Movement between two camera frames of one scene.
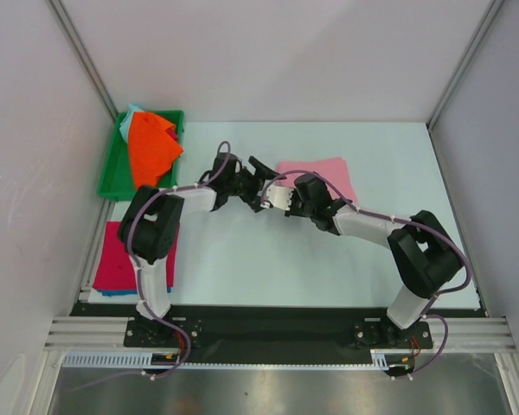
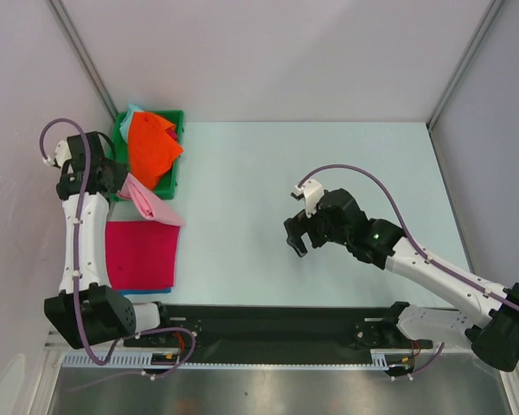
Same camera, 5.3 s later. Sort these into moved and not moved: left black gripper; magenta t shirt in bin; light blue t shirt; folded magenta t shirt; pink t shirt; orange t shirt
Moved: pink t shirt; left black gripper
Not moved: folded magenta t shirt; orange t shirt; magenta t shirt in bin; light blue t shirt
